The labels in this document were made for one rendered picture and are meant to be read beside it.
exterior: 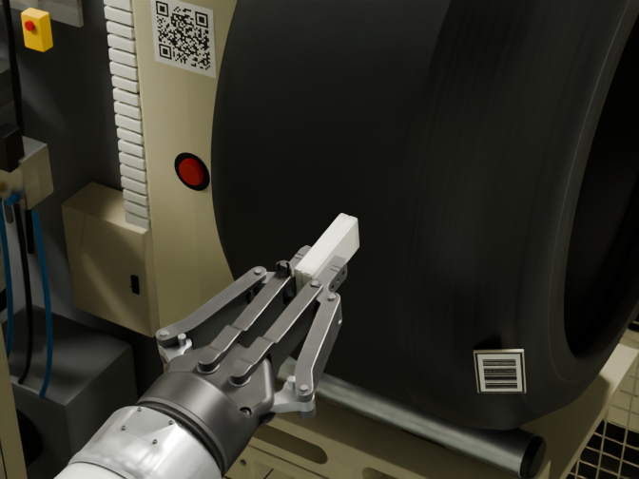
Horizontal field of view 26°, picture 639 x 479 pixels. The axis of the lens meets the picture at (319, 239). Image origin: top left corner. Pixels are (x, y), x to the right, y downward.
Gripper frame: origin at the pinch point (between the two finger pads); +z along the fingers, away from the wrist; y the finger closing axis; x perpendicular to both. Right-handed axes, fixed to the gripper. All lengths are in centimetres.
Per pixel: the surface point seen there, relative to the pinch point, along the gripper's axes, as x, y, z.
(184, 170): 21.7, 33.4, 24.5
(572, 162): -1.9, -12.8, 15.8
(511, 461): 36.2, -8.7, 15.3
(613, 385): 50, -10, 41
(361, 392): 35.4, 8.0, 15.9
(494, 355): 12.3, -10.6, 6.9
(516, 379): 15.5, -12.0, 8.0
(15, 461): 58, 50, 5
